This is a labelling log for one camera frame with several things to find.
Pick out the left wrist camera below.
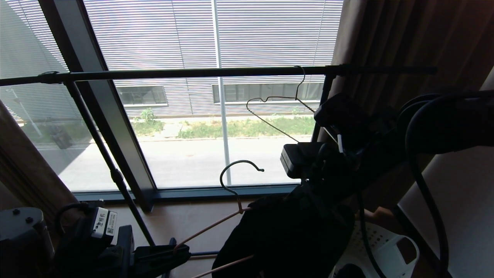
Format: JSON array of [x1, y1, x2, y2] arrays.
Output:
[[55, 200, 118, 253]]

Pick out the white laundry basket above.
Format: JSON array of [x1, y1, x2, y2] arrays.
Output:
[[331, 219, 420, 278]]

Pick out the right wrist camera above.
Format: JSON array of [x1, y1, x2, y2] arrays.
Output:
[[280, 141, 329, 180]]

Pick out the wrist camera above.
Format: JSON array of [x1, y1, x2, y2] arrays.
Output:
[[280, 141, 329, 180], [55, 200, 118, 253]]

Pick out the window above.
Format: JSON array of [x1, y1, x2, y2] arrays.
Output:
[[0, 0, 344, 203]]

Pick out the black cable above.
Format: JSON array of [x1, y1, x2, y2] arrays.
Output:
[[404, 93, 452, 278]]

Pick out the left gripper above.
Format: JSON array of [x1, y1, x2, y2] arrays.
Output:
[[58, 225, 136, 278]]

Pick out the black clothes rack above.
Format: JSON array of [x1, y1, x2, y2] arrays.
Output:
[[0, 64, 438, 278]]

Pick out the brown curtain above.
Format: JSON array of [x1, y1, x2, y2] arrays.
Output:
[[305, 0, 494, 213], [0, 100, 80, 224]]

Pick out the pink clothes hanger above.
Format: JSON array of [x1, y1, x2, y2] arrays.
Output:
[[246, 66, 340, 155], [173, 159, 266, 278]]

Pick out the heap of clothes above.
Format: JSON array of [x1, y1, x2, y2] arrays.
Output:
[[335, 263, 366, 278]]

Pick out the black shorts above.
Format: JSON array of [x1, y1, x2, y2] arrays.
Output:
[[211, 181, 356, 278]]

